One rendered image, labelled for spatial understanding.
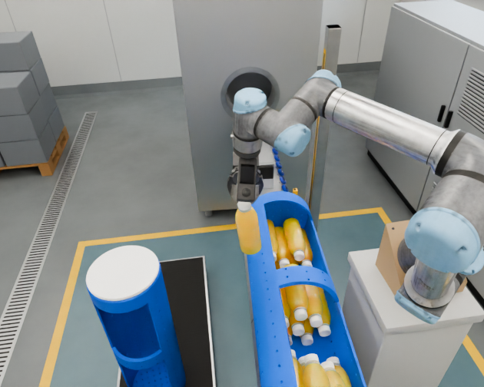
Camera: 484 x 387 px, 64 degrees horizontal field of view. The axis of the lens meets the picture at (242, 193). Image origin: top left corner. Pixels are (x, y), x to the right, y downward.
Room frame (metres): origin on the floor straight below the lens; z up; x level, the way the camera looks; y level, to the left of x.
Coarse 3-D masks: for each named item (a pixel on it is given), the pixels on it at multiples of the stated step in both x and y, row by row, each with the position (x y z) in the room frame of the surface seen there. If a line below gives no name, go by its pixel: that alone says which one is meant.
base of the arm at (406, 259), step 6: (402, 240) 0.88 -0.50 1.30; (402, 246) 0.85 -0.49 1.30; (402, 252) 0.83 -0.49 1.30; (408, 252) 0.82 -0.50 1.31; (402, 258) 0.82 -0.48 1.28; (408, 258) 0.81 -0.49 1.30; (414, 258) 0.79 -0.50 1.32; (402, 264) 0.81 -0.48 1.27; (408, 264) 0.80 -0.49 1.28; (414, 264) 0.78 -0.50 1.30
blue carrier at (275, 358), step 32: (288, 192) 1.25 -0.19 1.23; (256, 256) 0.95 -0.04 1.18; (320, 256) 1.02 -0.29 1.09; (256, 288) 0.83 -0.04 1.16; (256, 320) 0.73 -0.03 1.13; (288, 352) 0.56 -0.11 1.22; (320, 352) 0.70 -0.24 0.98; (352, 352) 0.62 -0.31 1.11; (288, 384) 0.48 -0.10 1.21; (352, 384) 0.56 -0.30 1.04
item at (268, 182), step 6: (264, 162) 1.70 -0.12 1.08; (270, 162) 1.70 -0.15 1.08; (264, 168) 1.66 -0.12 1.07; (270, 168) 1.66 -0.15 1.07; (264, 174) 1.66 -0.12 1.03; (270, 174) 1.67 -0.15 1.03; (264, 180) 1.68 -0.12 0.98; (270, 180) 1.68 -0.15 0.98; (264, 186) 1.68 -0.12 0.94; (270, 186) 1.68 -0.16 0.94
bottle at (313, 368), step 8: (312, 360) 0.57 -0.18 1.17; (304, 368) 0.55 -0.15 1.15; (312, 368) 0.54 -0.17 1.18; (320, 368) 0.54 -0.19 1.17; (304, 376) 0.53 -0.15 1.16; (312, 376) 0.52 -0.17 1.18; (320, 376) 0.52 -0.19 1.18; (304, 384) 0.51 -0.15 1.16; (312, 384) 0.50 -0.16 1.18; (320, 384) 0.50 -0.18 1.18; (328, 384) 0.50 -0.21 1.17
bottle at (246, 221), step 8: (240, 216) 0.87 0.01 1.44; (248, 216) 0.86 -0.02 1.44; (256, 216) 0.88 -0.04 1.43; (240, 224) 0.86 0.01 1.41; (248, 224) 0.86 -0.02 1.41; (256, 224) 0.87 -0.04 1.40; (240, 232) 0.86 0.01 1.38; (248, 232) 0.86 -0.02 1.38; (256, 232) 0.86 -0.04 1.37; (240, 240) 0.87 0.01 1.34; (248, 240) 0.86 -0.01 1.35; (256, 240) 0.86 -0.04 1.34; (240, 248) 0.88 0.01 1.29; (248, 248) 0.86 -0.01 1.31; (256, 248) 0.86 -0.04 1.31
